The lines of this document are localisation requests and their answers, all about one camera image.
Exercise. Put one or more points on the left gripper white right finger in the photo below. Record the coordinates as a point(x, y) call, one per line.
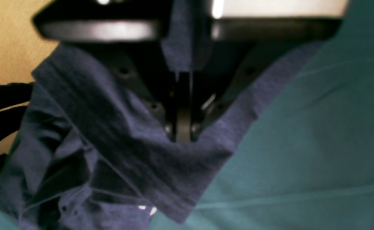
point(234, 41)

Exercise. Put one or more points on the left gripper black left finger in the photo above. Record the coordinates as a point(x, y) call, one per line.
point(125, 36)

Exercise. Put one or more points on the blue-grey T-shirt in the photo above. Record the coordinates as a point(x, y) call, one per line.
point(90, 155)

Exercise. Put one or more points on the teal table cloth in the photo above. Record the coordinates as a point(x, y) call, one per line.
point(307, 162)

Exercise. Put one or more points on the black bag, bottom right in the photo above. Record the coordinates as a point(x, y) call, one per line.
point(12, 96)

